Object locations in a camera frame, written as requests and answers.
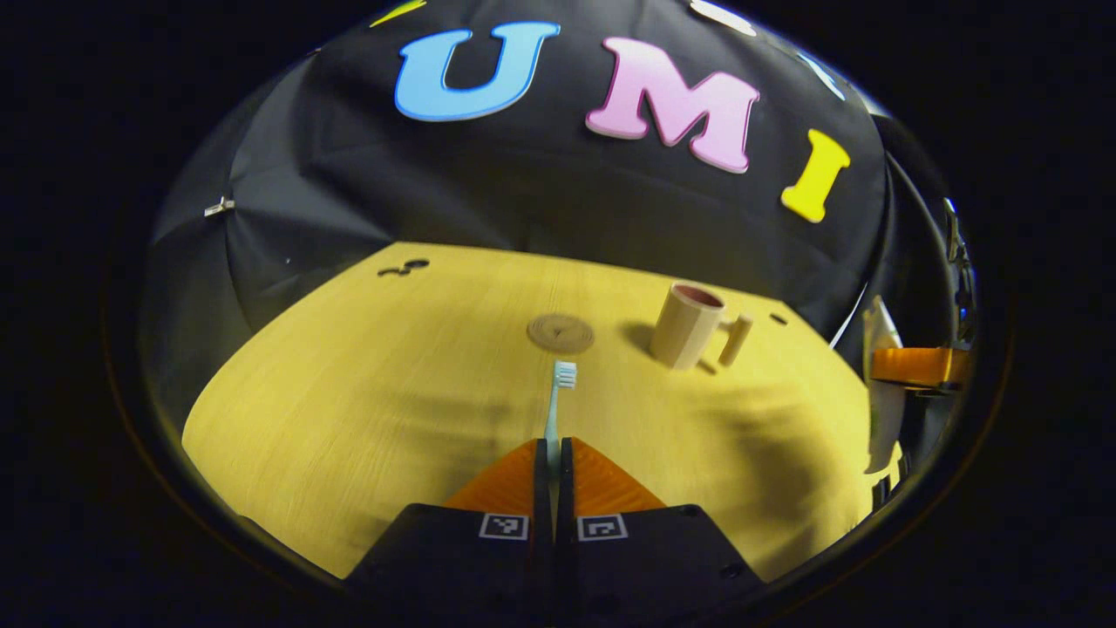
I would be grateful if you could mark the white toothbrush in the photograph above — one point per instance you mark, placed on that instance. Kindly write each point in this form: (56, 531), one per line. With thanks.
(552, 410)

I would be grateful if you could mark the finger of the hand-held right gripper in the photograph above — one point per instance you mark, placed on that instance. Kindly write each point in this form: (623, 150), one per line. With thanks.
(920, 366)

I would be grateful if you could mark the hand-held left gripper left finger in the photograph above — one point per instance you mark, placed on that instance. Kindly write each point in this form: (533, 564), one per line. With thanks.
(462, 549)

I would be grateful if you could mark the white cloth clip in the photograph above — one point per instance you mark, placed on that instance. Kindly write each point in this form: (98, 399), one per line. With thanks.
(218, 207)

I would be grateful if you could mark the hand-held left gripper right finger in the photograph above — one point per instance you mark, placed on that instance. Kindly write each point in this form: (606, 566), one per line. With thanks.
(645, 549)

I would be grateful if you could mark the black backdrop cloth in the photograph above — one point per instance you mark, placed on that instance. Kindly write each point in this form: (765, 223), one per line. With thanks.
(540, 192)

